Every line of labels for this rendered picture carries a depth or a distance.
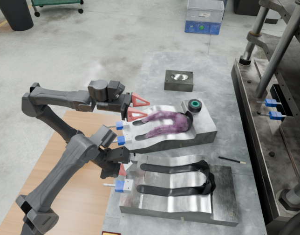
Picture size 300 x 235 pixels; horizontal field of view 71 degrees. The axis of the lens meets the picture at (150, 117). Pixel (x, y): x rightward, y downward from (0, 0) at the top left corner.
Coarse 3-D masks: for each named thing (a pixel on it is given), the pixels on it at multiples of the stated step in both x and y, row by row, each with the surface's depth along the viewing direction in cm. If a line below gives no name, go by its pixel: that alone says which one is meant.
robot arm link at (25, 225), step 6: (48, 210) 66; (24, 216) 66; (24, 222) 66; (30, 222) 67; (24, 228) 66; (30, 228) 65; (36, 228) 63; (24, 234) 65; (30, 234) 64; (36, 234) 64; (42, 234) 67
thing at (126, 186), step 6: (120, 180) 94; (126, 180) 93; (132, 180) 93; (108, 186) 94; (114, 186) 94; (120, 186) 93; (126, 186) 91; (132, 186) 93; (120, 192) 93; (126, 192) 92
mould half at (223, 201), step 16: (144, 160) 103; (160, 160) 103; (176, 160) 102; (192, 160) 98; (128, 176) 97; (144, 176) 97; (160, 176) 98; (176, 176) 97; (192, 176) 93; (224, 176) 100; (224, 192) 95; (128, 208) 90; (144, 208) 88; (160, 208) 88; (176, 208) 87; (192, 208) 84; (208, 208) 83; (224, 208) 90; (224, 224) 90
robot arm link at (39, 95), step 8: (32, 88) 90; (40, 88) 86; (24, 96) 82; (32, 96) 83; (40, 96) 84; (48, 96) 83; (56, 96) 83; (64, 96) 83; (72, 96) 83; (80, 96) 83; (88, 96) 84; (24, 104) 86; (32, 104) 86; (40, 104) 87; (56, 104) 86; (64, 104) 85; (72, 104) 83; (24, 112) 90; (32, 112) 89
